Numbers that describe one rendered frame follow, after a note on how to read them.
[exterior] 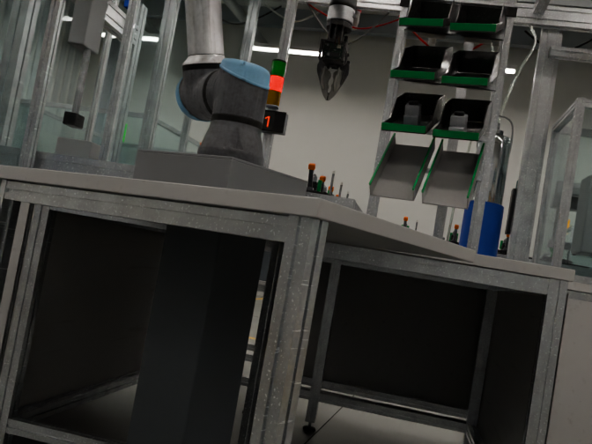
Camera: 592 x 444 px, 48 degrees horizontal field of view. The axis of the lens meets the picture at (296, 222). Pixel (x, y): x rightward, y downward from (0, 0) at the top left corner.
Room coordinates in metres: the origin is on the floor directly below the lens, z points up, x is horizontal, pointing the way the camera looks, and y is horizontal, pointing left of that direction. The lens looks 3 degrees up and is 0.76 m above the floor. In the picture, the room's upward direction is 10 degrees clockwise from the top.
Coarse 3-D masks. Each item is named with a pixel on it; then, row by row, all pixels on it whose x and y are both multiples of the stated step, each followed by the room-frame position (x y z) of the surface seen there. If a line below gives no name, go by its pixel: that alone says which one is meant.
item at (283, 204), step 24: (0, 168) 1.44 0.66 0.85; (24, 168) 1.39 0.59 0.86; (120, 192) 1.22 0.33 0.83; (144, 192) 1.18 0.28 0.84; (168, 192) 1.14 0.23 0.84; (192, 192) 1.11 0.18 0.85; (216, 192) 1.08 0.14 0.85; (240, 192) 1.05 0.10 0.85; (264, 192) 1.03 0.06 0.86; (288, 216) 1.05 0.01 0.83; (312, 216) 0.97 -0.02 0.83; (336, 216) 1.01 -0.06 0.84; (360, 216) 1.07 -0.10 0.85; (336, 240) 1.66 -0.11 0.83; (360, 240) 1.44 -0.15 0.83; (384, 240) 1.28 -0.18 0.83; (408, 240) 1.23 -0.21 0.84; (432, 240) 1.32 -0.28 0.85
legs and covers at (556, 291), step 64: (64, 256) 2.14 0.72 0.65; (128, 256) 2.61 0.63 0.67; (384, 256) 1.73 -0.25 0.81; (64, 320) 2.22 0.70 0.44; (128, 320) 2.72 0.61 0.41; (512, 320) 2.46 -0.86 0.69; (0, 384) 1.92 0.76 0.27; (64, 384) 2.30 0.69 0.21; (128, 384) 2.72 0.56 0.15; (256, 384) 1.79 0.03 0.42; (320, 384) 3.10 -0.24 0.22; (512, 384) 2.25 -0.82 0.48
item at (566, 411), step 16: (576, 288) 2.31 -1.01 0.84; (576, 304) 2.32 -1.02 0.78; (576, 320) 2.31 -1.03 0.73; (576, 336) 2.31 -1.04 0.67; (576, 352) 2.31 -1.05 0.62; (560, 368) 2.32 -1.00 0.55; (576, 368) 2.31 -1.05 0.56; (560, 384) 2.32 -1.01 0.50; (576, 384) 2.31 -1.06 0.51; (560, 400) 2.32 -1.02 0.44; (576, 400) 2.31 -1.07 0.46; (560, 416) 2.32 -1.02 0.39; (576, 416) 2.31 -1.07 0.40; (560, 432) 2.31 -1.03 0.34; (576, 432) 2.30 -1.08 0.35
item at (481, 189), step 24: (432, 0) 2.02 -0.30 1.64; (456, 0) 1.99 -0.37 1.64; (480, 0) 1.98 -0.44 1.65; (504, 0) 1.96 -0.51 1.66; (504, 48) 1.96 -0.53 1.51; (504, 72) 1.96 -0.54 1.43; (384, 120) 2.02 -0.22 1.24; (384, 144) 2.02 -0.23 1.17; (480, 168) 2.13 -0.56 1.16; (480, 192) 1.96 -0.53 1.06; (480, 216) 1.96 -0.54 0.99
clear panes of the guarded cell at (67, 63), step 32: (0, 0) 2.02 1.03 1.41; (32, 0) 2.00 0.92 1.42; (0, 32) 2.02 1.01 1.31; (32, 32) 2.00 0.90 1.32; (64, 32) 2.90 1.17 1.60; (0, 64) 2.01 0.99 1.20; (32, 64) 1.99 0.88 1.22; (64, 64) 2.95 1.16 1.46; (96, 64) 3.22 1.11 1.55; (0, 96) 2.01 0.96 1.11; (64, 96) 3.00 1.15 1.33; (0, 128) 2.00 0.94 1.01; (64, 128) 3.05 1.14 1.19; (96, 128) 3.27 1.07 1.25; (0, 160) 2.00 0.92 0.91
